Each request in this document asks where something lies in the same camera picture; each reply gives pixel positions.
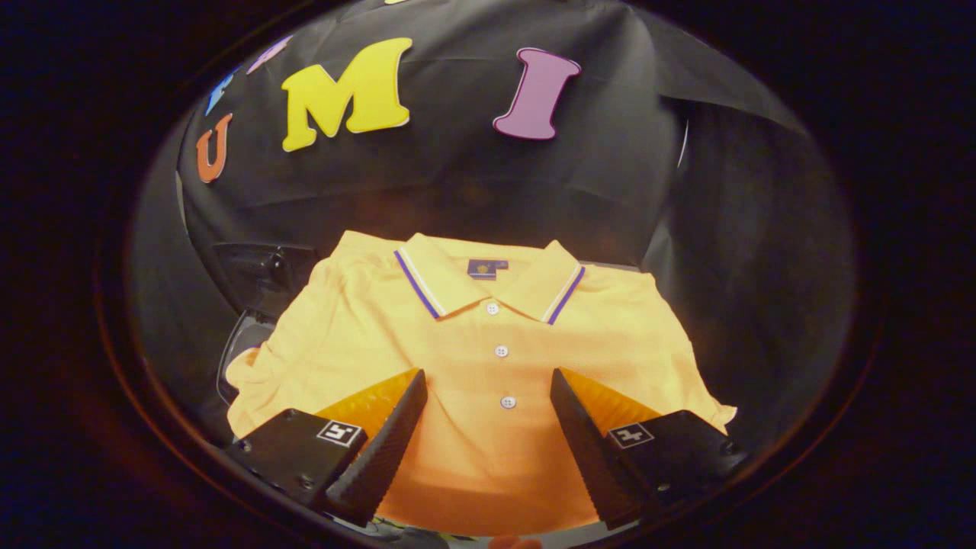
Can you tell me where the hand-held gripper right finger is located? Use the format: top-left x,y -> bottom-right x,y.
551,368 -> 744,532

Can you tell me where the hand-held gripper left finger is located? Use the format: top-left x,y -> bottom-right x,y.
225,368 -> 429,527

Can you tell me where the yellow polo shirt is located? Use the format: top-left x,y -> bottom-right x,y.
225,231 -> 738,537

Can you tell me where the black backdrop cloth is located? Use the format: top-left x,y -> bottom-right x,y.
130,0 -> 855,458

